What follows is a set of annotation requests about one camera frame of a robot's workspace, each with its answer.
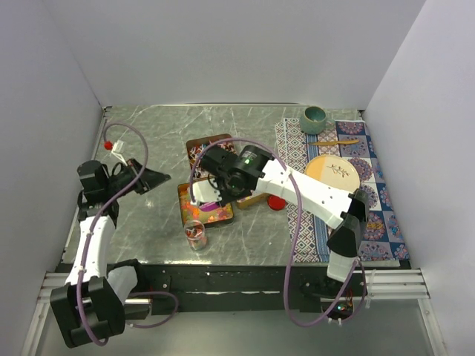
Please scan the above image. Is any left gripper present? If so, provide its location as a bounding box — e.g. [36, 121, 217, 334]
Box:
[105, 158, 171, 199]

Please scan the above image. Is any purple plastic scoop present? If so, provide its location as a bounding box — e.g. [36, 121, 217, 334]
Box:
[198, 202, 220, 212]

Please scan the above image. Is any red jar lid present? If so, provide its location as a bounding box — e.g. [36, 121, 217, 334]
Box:
[267, 195, 286, 211]

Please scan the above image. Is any lollipop tin box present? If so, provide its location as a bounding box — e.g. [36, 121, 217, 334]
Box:
[186, 133, 237, 179]

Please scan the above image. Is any glass jar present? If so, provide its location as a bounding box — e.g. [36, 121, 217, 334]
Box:
[184, 220, 207, 251]

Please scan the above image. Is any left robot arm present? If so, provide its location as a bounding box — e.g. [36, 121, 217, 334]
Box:
[50, 159, 171, 349]

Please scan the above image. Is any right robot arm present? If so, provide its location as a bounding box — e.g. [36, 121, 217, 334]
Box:
[191, 145, 369, 296]

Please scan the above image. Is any pastel star candy tin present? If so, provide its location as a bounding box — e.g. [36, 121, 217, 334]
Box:
[236, 194, 268, 209]

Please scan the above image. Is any translucent star candy tin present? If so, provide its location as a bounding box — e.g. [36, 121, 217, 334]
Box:
[177, 183, 235, 227]

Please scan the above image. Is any patterned placemat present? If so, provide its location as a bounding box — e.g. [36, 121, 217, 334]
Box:
[275, 118, 410, 261]

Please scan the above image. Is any teal ceramic mug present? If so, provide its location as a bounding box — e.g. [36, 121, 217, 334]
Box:
[299, 106, 334, 135]

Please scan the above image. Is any yellow cream plate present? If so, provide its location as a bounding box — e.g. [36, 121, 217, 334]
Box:
[304, 155, 361, 193]

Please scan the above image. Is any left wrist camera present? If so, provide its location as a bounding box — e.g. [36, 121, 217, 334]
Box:
[103, 139, 125, 155]

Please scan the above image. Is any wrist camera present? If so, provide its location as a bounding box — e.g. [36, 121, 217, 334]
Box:
[189, 180, 221, 207]
[103, 139, 125, 155]

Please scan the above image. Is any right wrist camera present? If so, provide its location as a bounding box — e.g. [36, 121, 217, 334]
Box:
[189, 180, 221, 207]

